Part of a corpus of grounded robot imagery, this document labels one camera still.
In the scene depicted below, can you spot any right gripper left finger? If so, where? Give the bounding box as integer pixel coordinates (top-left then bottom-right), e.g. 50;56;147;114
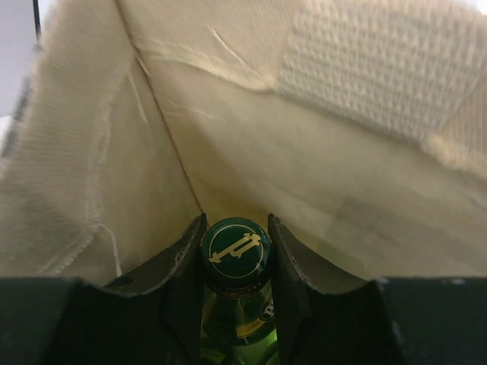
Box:
1;215;207;364

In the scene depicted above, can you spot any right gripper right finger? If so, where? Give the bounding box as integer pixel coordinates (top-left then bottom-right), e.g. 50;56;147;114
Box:
268;215;486;364

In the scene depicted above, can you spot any beige canvas bag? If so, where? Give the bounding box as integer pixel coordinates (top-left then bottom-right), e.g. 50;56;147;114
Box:
1;1;486;284

